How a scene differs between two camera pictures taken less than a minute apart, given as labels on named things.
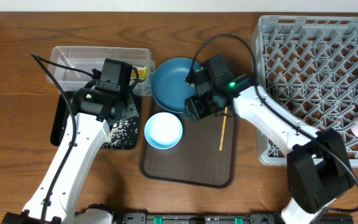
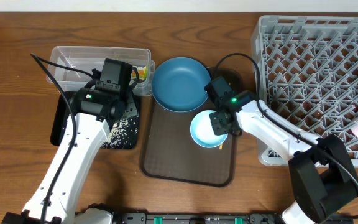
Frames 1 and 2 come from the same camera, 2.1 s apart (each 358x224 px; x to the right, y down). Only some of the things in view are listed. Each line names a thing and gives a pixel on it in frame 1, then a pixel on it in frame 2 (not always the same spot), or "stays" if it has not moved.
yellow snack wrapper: x=142 y=72 stays
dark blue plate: x=169 y=88 stays
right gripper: x=193 y=106 → x=217 y=129
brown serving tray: x=206 y=157 stays
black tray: x=124 y=134 stays
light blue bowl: x=163 y=130 → x=202 y=130
